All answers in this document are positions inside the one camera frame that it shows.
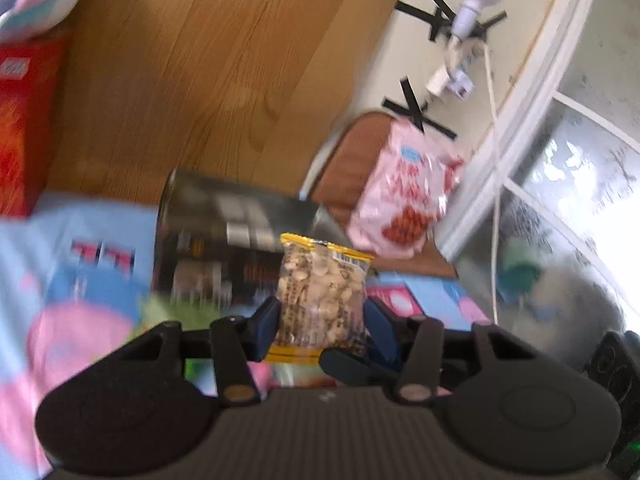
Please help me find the yellow-edged nut snack packet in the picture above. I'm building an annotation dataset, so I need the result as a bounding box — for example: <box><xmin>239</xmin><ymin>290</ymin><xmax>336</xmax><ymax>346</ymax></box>
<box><xmin>267</xmin><ymin>233</ymin><xmax>373</xmax><ymax>364</ymax></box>

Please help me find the black sheep print tin box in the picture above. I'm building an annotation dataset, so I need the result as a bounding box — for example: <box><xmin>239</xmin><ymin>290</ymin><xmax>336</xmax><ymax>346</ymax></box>
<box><xmin>152</xmin><ymin>170</ymin><xmax>350</xmax><ymax>310</ymax></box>

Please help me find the pink twisted dough snack bag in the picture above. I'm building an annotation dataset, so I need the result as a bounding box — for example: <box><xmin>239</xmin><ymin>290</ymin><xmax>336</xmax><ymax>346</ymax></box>
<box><xmin>347</xmin><ymin>120</ymin><xmax>465</xmax><ymax>259</ymax></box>

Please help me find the brown seat cushion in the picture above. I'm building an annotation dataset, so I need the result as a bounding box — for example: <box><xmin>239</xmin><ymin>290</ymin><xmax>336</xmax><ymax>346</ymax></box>
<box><xmin>309</xmin><ymin>112</ymin><xmax>458</xmax><ymax>280</ymax></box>

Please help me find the white power adapter plug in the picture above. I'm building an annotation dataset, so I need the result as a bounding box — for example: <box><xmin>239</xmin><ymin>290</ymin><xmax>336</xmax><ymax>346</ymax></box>
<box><xmin>426</xmin><ymin>37</ymin><xmax>475</xmax><ymax>100</ymax></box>

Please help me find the wooden headboard panel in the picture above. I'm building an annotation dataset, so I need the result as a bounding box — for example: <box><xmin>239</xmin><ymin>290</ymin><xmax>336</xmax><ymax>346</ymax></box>
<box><xmin>49</xmin><ymin>0</ymin><xmax>396</xmax><ymax>203</ymax></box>

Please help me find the red cashew biscuit gift box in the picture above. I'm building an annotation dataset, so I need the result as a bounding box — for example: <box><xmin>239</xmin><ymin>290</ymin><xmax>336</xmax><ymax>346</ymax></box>
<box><xmin>0</xmin><ymin>34</ymin><xmax>68</xmax><ymax>218</ymax></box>

